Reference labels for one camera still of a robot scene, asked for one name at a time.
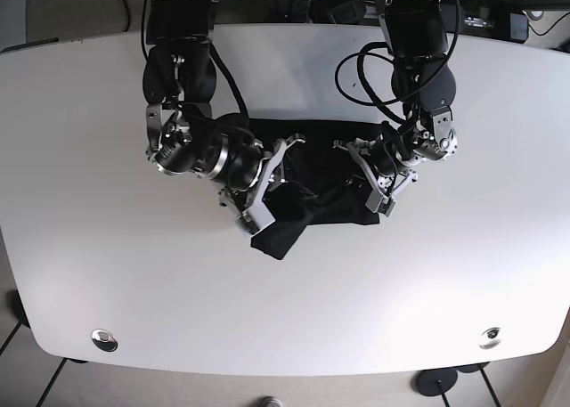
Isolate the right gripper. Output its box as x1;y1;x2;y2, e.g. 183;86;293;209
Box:
146;103;305;218

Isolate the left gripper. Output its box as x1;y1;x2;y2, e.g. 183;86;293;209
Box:
333;106;458;202

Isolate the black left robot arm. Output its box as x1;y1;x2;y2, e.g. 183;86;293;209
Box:
335;0;458;214

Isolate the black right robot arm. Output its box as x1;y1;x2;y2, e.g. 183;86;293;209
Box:
141;0;310;233

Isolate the right silver table grommet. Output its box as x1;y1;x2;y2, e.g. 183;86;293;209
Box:
477;327;502;350

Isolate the silver table grommet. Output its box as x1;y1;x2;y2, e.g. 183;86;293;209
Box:
91;329;118;353
477;327;502;350

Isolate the left silver table grommet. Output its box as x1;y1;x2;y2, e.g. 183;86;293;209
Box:
91;329;118;353

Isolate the black round stand base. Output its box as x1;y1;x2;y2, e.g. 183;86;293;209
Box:
413;368;458;397

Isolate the left grey shoe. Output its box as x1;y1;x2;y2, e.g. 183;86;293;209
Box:
257;396;284;407

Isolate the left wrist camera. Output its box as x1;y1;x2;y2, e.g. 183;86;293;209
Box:
365;190;397;216

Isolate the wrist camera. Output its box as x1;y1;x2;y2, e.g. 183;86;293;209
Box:
365;190;397;216
235;202;275;238

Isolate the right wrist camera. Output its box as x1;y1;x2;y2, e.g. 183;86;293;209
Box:
235;202;275;238

